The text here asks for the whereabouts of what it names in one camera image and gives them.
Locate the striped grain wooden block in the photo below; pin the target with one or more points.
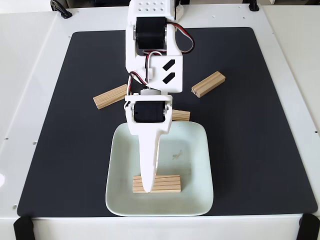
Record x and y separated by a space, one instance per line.
181 115

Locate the pale green square plate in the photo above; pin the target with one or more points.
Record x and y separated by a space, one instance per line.
120 175

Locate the four-groove wooden block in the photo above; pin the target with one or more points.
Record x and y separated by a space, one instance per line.
167 185

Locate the single-groove wooden block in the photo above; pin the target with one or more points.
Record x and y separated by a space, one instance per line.
208 83

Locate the plain wooden block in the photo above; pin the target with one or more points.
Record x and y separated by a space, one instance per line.
110 97

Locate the black rubber mat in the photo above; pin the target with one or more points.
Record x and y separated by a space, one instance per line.
75 150

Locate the large black table clamp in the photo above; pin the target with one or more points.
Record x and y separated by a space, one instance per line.
65 13

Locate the small black table clamp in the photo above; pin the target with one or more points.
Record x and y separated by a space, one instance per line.
253 7

